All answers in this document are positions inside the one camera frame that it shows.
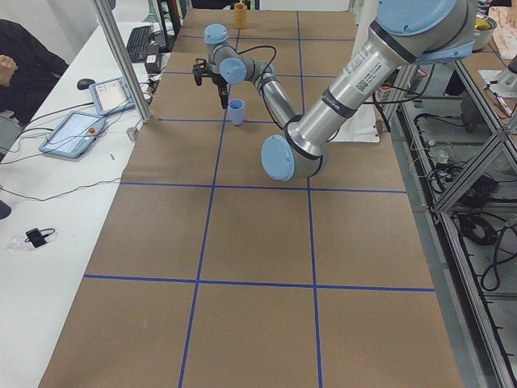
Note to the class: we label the aluminium frame post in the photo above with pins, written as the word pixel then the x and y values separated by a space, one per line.
pixel 119 52

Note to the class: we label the teach pendant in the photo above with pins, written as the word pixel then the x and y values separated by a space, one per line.
pixel 74 135
pixel 111 96

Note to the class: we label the brown paper table mat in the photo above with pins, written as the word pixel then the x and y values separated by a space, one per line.
pixel 207 273

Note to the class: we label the person in black clothes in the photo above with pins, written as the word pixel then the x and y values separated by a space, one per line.
pixel 29 71

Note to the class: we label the aluminium side frame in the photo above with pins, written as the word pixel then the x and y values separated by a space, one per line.
pixel 456 137

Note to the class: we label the far teach pendant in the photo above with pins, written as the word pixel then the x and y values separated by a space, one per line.
pixel 111 96

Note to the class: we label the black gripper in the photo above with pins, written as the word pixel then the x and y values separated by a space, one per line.
pixel 218 82

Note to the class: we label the black computer mouse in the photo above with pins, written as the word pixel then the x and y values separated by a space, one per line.
pixel 85 83

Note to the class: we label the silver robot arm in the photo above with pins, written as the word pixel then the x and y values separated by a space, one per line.
pixel 403 33
pixel 258 81

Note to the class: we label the blue plastic cup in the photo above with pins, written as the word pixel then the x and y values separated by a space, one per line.
pixel 236 110

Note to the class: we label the small black device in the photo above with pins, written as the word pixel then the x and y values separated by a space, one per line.
pixel 37 237

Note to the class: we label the black keyboard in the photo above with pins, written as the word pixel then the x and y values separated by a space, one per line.
pixel 138 43

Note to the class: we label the near teach pendant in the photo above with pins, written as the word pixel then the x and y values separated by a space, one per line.
pixel 74 135

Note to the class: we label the tan wooden cup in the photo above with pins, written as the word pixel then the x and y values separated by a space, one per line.
pixel 240 15

